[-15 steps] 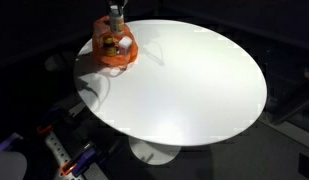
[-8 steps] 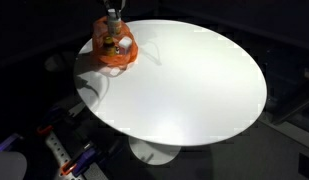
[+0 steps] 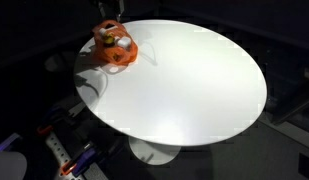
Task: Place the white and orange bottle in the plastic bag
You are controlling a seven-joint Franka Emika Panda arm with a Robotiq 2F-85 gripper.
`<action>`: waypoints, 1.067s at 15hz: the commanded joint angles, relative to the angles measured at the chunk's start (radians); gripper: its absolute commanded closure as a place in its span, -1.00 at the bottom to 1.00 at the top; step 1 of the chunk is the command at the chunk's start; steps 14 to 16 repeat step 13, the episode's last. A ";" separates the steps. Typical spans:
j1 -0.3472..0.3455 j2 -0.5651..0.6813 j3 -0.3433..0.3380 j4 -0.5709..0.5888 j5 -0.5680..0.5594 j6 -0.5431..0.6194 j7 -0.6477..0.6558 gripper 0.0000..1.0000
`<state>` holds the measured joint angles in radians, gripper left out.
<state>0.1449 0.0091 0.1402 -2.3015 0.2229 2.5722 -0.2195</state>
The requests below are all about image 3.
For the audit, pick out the perforated metal rail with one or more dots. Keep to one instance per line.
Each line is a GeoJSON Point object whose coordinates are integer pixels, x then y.
{"type": "Point", "coordinates": [59, 153]}

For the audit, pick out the yellow bottle with black cap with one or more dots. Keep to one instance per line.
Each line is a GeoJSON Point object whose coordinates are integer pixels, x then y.
{"type": "Point", "coordinates": [109, 40]}

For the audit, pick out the blue clamp with orange tip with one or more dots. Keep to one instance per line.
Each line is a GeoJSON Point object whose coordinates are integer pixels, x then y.
{"type": "Point", "coordinates": [79, 161]}

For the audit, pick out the grey rounded object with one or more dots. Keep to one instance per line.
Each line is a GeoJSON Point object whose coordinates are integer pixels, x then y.
{"type": "Point", "coordinates": [9, 165]}

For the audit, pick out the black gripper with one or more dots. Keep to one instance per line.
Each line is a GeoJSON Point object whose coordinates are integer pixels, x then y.
{"type": "Point", "coordinates": [110, 8]}

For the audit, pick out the white table pedestal base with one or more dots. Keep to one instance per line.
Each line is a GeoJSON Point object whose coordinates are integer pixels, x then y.
{"type": "Point", "coordinates": [154, 151]}

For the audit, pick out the orange mesh basket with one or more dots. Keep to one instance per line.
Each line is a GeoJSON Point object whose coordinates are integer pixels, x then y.
{"type": "Point", "coordinates": [115, 50]}

